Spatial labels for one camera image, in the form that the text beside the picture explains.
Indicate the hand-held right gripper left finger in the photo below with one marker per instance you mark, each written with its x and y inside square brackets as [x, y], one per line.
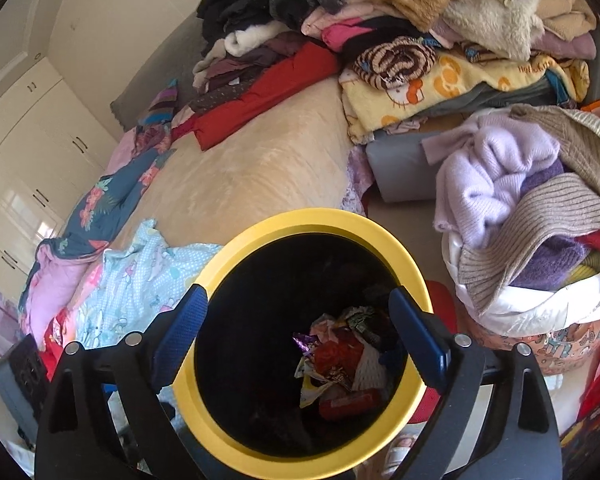
[180, 330]

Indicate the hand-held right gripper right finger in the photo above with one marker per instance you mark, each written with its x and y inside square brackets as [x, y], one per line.
[420, 340]

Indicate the red plastic bag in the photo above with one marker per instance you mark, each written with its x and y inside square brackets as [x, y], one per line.
[337, 355]

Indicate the black bin with yellow rim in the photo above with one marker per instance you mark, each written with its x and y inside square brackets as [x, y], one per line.
[300, 222]

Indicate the red floral garment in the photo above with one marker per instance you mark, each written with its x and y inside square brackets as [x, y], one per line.
[57, 355]

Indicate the light blue cartoon sheet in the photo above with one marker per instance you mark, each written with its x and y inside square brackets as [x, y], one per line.
[130, 280]

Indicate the crumpled printed wrapper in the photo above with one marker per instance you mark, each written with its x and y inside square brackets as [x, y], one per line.
[337, 322]

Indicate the red snack packet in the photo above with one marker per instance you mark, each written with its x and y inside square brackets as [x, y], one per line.
[350, 402]

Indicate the pink cartoon cloth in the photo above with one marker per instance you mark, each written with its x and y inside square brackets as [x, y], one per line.
[92, 285]

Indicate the white puffy laundry bag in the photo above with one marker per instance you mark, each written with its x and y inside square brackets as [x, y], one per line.
[530, 315]

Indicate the purple foil wrapper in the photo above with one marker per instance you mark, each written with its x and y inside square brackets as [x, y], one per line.
[305, 345]

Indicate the white yellow wrapper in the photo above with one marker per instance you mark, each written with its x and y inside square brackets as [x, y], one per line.
[310, 385]

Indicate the pink printed basket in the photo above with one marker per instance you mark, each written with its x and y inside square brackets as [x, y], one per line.
[555, 350]

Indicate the purple garment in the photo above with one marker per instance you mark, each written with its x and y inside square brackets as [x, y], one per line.
[550, 260]

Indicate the blue floral quilt pink lining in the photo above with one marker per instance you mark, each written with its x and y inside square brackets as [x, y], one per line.
[105, 195]

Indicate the beige ribbed knit sweater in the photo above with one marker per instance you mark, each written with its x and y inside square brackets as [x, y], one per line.
[530, 220]

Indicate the bed with beige cover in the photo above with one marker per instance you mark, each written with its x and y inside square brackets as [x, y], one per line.
[260, 160]

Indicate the light pink pillow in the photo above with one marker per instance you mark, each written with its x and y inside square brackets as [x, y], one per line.
[122, 150]

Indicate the crimson cloth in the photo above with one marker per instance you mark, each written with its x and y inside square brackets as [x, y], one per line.
[182, 127]

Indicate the cream wardrobe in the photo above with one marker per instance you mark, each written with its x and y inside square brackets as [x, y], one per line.
[30, 160]

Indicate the striped pillow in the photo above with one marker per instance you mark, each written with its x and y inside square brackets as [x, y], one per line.
[162, 102]

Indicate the dark dotted garment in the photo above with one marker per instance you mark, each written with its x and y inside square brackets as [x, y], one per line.
[225, 97]

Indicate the grey folded cloth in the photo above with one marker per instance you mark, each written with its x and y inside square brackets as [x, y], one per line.
[500, 95]

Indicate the red folded cloth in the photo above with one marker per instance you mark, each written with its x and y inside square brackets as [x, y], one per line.
[275, 90]

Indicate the grey padded headboard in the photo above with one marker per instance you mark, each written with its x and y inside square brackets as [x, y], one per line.
[155, 70]

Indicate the beige garment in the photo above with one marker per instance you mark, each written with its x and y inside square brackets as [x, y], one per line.
[207, 62]

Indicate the yellow cartoon blanket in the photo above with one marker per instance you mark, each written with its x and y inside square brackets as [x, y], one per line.
[455, 72]

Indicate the brown striped knit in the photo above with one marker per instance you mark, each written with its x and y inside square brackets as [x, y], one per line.
[395, 62]

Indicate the maroon garment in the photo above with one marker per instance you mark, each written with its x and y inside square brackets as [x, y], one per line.
[260, 55]

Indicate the white fleece garment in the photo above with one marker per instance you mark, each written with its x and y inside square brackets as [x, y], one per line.
[250, 37]

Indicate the black folded garment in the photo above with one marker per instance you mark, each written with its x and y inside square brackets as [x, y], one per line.
[380, 40]

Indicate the hot pink garment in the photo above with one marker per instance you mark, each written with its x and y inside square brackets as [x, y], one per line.
[345, 35]

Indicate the cream fleece garment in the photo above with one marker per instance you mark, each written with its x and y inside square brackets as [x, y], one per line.
[490, 25]

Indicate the light pink cloth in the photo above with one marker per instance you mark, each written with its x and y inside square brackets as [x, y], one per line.
[330, 17]

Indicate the grey speckled garment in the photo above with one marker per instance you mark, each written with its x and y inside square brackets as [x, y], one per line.
[292, 0]

